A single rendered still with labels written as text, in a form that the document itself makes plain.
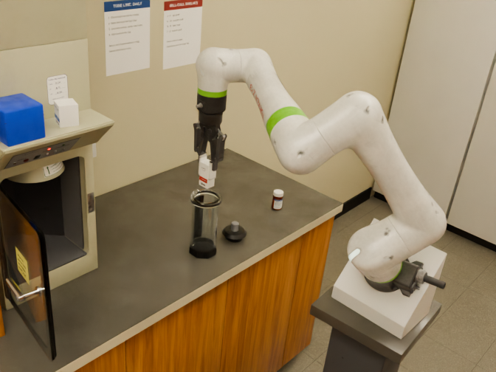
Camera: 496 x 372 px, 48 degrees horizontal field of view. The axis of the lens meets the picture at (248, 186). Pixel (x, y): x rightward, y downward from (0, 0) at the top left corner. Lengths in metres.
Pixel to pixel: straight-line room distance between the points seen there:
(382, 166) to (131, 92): 1.20
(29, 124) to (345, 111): 0.77
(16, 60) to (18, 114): 0.16
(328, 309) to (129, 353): 0.64
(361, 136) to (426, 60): 2.70
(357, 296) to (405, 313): 0.16
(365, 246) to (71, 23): 1.00
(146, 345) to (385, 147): 0.98
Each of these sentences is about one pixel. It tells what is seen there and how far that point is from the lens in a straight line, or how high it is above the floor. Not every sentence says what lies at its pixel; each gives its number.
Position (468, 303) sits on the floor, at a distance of 3.73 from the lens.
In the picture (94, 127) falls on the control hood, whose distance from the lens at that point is 1.57.
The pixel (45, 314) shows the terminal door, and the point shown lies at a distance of 1.50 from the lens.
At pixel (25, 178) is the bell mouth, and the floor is 1.33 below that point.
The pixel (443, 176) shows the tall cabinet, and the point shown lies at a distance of 4.22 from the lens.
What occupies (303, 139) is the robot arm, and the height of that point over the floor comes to 1.58.
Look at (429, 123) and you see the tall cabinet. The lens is 4.16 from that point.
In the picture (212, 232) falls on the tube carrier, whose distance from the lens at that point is 1.96.
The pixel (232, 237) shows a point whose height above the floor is 0.97.
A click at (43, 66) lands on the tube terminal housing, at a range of 1.58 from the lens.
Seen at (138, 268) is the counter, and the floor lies 0.94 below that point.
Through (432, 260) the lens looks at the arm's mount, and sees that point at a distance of 1.84.
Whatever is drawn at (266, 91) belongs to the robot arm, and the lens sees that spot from 1.59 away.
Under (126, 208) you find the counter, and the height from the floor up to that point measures 0.94.
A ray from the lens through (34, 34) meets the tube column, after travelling 1.55.
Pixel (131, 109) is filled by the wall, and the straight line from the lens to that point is 2.37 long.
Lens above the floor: 2.12
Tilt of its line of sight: 28 degrees down
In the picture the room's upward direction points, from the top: 6 degrees clockwise
